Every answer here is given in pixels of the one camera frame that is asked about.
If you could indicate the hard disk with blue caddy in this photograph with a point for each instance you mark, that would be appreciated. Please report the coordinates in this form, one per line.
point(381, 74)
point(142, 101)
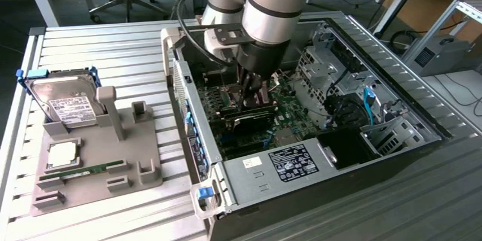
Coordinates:
point(71, 105)

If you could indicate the silver chipset heatsink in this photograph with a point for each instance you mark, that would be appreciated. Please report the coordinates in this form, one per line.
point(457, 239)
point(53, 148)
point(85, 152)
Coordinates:
point(288, 136)

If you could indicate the silver disk bay bracket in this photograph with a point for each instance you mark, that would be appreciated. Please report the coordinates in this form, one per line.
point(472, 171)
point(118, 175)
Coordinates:
point(392, 136)

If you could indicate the silver CPU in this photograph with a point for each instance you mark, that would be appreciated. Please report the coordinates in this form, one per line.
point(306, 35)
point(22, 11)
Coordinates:
point(62, 155)

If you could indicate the thin metal locking lever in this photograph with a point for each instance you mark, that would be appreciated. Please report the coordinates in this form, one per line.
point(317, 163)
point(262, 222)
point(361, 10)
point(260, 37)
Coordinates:
point(222, 77)

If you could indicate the silver drive cage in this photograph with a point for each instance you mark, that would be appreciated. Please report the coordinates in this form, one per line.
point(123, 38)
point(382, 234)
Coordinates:
point(317, 83)

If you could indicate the open black PC case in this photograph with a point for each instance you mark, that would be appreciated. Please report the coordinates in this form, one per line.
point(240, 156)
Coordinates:
point(377, 173)

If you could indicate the blue case latch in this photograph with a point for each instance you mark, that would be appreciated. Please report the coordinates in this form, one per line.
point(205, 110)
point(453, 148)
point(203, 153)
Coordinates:
point(205, 192)

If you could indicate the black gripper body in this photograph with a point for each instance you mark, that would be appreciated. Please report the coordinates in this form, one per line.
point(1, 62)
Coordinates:
point(264, 60)

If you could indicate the grey parts rack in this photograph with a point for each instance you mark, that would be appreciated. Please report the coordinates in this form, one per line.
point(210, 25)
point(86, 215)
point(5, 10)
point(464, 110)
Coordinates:
point(94, 150)

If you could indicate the aluminium profile frame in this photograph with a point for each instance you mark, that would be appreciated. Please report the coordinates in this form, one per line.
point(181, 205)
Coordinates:
point(438, 25)

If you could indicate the green motherboard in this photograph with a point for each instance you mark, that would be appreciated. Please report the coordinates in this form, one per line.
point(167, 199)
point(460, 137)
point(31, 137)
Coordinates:
point(294, 111)

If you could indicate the graphics card with fan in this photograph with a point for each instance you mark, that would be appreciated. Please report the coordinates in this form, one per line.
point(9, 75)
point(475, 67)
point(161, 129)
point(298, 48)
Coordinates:
point(253, 123)

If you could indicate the metal socket cover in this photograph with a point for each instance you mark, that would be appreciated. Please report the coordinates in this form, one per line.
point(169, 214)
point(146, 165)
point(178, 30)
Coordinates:
point(276, 83)

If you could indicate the grey metal cabinet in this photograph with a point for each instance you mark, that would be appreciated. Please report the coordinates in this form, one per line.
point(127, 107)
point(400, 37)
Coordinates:
point(452, 54)

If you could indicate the CPU socket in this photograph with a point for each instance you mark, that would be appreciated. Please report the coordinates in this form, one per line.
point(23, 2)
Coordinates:
point(230, 97)

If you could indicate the large brown wooden box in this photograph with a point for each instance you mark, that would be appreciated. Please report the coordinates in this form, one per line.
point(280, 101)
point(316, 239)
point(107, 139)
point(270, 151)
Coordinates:
point(429, 9)

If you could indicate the black expansion slot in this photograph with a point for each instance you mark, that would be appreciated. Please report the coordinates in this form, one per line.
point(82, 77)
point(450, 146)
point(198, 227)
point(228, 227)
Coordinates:
point(245, 146)

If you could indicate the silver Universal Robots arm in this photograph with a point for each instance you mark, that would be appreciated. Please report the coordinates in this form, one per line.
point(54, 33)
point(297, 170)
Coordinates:
point(272, 6)

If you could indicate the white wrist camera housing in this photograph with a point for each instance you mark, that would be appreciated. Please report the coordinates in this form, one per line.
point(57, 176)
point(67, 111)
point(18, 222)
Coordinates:
point(214, 46)

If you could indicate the black office chair base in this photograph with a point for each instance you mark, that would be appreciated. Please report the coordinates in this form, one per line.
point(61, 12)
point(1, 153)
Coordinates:
point(130, 4)

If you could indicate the grey power supply unit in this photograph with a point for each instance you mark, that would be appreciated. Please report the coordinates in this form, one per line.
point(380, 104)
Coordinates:
point(264, 179)

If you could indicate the black RAM stick with label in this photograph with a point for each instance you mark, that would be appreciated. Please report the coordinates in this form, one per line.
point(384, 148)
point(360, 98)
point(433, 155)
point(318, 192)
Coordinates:
point(264, 109)

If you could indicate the green RAM stick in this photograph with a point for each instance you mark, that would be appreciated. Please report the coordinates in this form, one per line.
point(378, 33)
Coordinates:
point(87, 171)

